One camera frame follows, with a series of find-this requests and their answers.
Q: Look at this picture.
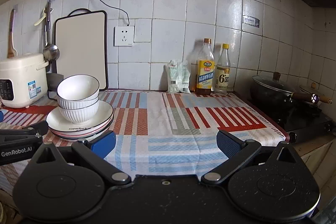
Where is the pink bunny Lovely Bear plate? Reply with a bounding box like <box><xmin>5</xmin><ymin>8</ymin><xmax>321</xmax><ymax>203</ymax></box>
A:
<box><xmin>50</xmin><ymin>119</ymin><xmax>113</xmax><ymax>136</ymax></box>

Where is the white ribbed bowl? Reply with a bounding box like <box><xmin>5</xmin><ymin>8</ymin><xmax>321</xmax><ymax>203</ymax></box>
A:
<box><xmin>58</xmin><ymin>100</ymin><xmax>99</xmax><ymax>124</ymax></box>
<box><xmin>57</xmin><ymin>97</ymin><xmax>99</xmax><ymax>110</ymax></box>
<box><xmin>57</xmin><ymin>75</ymin><xmax>100</xmax><ymax>101</ymax></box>

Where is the white Morning Honey plate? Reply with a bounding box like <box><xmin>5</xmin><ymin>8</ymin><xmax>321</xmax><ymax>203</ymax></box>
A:
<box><xmin>46</xmin><ymin>100</ymin><xmax>113</xmax><ymax>133</ymax></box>

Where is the teal egg plate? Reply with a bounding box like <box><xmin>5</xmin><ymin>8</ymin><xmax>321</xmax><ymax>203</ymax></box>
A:
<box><xmin>54</xmin><ymin>132</ymin><xmax>102</xmax><ymax>141</ymax></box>

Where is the white rice cooker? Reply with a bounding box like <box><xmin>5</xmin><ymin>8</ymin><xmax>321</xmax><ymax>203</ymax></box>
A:
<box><xmin>0</xmin><ymin>53</ymin><xmax>49</xmax><ymax>109</ymax></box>

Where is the black wok with glass lid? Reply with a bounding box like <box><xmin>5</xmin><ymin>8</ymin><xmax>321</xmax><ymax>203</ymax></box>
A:
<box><xmin>250</xmin><ymin>72</ymin><xmax>333</xmax><ymax>105</ymax></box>

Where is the vinegar bottle yellow cap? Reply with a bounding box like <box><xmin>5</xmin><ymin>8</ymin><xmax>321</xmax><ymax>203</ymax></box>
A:
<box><xmin>215</xmin><ymin>43</ymin><xmax>231</xmax><ymax>93</ymax></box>

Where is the cooking wine bottle yellow label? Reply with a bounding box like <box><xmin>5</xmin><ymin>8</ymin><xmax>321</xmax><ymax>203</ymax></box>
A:
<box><xmin>195</xmin><ymin>38</ymin><xmax>215</xmax><ymax>96</ymax></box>

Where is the black gas stove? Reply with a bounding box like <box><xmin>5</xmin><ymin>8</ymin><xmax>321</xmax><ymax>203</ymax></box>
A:
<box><xmin>244</xmin><ymin>97</ymin><xmax>336</xmax><ymax>143</ymax></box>

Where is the wooden spatula hanging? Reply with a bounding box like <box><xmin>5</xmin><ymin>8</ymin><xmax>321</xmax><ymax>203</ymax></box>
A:
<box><xmin>7</xmin><ymin>9</ymin><xmax>18</xmax><ymax>59</ymax></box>

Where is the white plastic seasoning bag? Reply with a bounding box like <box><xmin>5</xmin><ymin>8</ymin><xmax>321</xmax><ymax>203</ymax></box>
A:
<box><xmin>165</xmin><ymin>60</ymin><xmax>190</xmax><ymax>93</ymax></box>

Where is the steel ladle hanging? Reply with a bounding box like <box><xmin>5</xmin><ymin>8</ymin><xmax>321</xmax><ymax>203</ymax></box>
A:
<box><xmin>43</xmin><ymin>0</ymin><xmax>60</xmax><ymax>61</ymax></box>

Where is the white cutting board dark rim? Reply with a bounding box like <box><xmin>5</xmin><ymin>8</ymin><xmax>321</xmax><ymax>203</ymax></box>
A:
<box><xmin>54</xmin><ymin>8</ymin><xmax>109</xmax><ymax>90</ymax></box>

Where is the cream plastic spoon hanging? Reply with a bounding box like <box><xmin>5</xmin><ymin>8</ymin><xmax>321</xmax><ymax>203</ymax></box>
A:
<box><xmin>34</xmin><ymin>9</ymin><xmax>46</xmax><ymax>26</ymax></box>

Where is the white wall socket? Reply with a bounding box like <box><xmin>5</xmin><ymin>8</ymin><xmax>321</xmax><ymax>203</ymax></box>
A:
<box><xmin>114</xmin><ymin>26</ymin><xmax>134</xmax><ymax>47</ymax></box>

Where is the blue wall label sticker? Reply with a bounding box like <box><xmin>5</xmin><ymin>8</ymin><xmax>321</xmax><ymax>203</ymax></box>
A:
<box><xmin>243</xmin><ymin>15</ymin><xmax>260</xmax><ymax>28</ymax></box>

